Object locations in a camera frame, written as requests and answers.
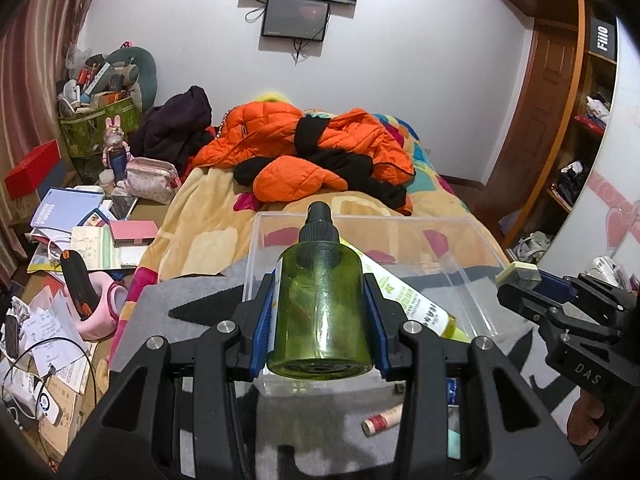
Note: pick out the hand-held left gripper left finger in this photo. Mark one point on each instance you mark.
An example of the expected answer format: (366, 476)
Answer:
(266, 320)

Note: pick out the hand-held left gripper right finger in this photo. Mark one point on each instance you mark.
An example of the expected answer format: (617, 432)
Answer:
(378, 320)

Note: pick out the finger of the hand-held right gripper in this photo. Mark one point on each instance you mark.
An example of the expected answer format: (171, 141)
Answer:
(557, 284)
(522, 301)

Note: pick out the small cream block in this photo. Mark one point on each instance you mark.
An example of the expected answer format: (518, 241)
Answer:
(520, 274)

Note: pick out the green spray bottle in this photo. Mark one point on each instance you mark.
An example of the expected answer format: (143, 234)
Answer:
(320, 300)

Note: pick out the pink tube with red cap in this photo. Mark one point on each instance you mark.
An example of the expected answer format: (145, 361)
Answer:
(382, 418)

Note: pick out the clear plastic box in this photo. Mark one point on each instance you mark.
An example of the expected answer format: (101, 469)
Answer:
(440, 240)

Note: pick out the person's right hand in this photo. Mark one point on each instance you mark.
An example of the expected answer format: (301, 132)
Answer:
(582, 422)

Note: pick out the white shoes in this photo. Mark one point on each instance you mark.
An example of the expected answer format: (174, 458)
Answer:
(532, 247)

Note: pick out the white green tube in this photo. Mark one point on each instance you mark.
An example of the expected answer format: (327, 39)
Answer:
(425, 305)

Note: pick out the white door with pink hearts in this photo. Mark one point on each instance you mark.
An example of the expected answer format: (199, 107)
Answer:
(600, 200)

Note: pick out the yellow patterned blanket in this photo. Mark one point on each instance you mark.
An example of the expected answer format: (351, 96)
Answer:
(215, 210)

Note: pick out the black garment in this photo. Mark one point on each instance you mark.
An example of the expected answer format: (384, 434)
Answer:
(360, 165)

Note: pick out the pink book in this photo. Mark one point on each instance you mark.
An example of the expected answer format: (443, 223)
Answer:
(132, 231)

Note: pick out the pink holder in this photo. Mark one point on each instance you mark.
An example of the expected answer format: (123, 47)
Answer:
(102, 320)

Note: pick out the wooden wardrobe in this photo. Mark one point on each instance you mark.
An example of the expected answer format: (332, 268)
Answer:
(540, 110)

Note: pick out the pink pouch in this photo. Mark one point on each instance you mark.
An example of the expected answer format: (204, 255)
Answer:
(150, 180)

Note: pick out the smartphone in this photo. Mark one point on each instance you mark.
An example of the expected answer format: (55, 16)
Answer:
(122, 207)

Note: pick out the green white booklet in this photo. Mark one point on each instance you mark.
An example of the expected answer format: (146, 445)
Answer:
(95, 247)

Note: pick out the orange puffer jacket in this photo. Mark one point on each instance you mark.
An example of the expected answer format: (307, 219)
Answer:
(265, 130)

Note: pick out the black orange tool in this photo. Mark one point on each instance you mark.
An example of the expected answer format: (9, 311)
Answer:
(75, 280)

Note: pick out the white papers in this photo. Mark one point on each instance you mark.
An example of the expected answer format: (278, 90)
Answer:
(55, 330)

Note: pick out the dark purple garment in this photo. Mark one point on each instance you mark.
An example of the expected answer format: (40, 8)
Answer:
(170, 125)

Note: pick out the yellow cloth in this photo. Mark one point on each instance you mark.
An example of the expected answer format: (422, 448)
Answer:
(272, 97)

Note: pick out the white power bank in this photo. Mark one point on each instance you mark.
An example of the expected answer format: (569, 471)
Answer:
(47, 405)

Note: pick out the pink bunny figurine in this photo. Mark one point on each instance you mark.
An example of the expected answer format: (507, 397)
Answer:
(115, 135)

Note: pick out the black box with white print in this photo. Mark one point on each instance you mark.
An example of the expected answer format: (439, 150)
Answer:
(602, 37)

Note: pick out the green cluttered storage basket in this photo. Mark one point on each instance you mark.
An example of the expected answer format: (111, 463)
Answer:
(95, 130)

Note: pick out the grey neck pillow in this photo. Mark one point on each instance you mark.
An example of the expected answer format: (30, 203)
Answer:
(145, 75)

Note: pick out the red box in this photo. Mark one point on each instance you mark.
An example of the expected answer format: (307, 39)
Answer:
(32, 170)

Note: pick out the striped curtain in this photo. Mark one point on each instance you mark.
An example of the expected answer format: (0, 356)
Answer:
(35, 85)

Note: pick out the small wall screen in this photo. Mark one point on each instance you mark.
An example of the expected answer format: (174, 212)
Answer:
(295, 17)

